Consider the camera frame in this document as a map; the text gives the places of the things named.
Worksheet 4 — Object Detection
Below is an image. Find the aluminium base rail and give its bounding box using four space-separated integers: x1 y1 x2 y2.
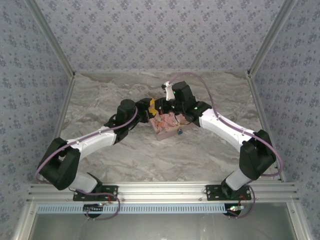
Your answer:
26 182 300 204

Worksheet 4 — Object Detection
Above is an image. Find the small controller board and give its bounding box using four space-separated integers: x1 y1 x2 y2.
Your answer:
83 203 105 218
223 203 245 217

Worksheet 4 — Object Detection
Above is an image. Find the aluminium table side rail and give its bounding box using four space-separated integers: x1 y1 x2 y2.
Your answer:
51 74 77 143
246 73 287 182

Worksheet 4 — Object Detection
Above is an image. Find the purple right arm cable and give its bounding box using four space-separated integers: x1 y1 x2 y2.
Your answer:
169 71 284 178

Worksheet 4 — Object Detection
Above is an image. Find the pink wooden box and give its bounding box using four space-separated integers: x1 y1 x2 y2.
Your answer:
149 111 200 141

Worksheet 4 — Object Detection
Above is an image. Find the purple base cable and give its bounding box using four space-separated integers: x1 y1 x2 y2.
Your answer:
227 184 256 219
74 188 121 221

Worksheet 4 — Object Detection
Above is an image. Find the slotted white cable duct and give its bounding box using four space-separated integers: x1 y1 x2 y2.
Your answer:
37 203 227 215

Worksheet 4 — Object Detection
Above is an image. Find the grey metal panel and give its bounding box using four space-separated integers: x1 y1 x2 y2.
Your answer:
12 202 310 240

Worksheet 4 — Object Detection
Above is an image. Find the aluminium frame post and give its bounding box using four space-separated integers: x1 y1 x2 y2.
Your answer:
24 0 76 79
247 0 300 77

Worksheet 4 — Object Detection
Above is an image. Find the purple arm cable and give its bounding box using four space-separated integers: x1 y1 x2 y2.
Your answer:
34 108 139 185
169 71 284 178

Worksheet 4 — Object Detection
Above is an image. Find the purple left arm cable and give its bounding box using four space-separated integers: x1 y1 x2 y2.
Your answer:
34 108 139 185

